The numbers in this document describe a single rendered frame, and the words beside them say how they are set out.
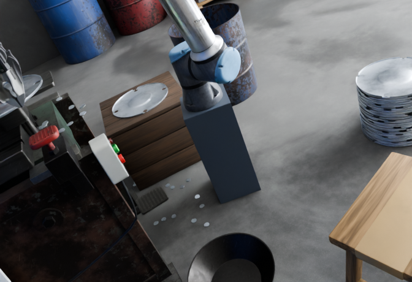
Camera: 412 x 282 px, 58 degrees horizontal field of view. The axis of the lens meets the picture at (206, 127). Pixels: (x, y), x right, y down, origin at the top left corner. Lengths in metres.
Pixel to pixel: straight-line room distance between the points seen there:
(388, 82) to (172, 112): 0.90
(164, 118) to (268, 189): 0.55
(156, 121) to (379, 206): 1.02
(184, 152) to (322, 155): 0.64
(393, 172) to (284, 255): 0.49
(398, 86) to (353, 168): 0.36
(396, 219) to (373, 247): 0.10
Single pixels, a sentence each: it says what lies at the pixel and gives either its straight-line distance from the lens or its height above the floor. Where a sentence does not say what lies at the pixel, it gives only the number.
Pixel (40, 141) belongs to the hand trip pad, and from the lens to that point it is 0.94.
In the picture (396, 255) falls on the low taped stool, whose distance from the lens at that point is 0.96.
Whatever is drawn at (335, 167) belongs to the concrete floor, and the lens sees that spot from 1.63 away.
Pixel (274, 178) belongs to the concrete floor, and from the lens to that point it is 1.64.
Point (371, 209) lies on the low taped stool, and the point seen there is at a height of 0.33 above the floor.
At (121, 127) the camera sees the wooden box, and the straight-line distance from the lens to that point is 1.70.
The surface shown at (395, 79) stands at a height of 0.25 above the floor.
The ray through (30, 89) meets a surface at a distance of 1.23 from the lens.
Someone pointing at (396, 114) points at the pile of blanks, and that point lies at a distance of 1.60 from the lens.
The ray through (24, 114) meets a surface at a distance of 1.25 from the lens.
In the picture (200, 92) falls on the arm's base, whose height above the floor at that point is 0.51.
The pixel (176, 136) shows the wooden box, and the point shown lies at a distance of 1.76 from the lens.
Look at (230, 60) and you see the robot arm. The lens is 1.19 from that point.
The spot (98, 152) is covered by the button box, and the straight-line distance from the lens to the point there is 1.07.
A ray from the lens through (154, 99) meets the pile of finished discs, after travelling 1.80.
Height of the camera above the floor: 1.13
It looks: 33 degrees down
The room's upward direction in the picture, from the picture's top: 22 degrees counter-clockwise
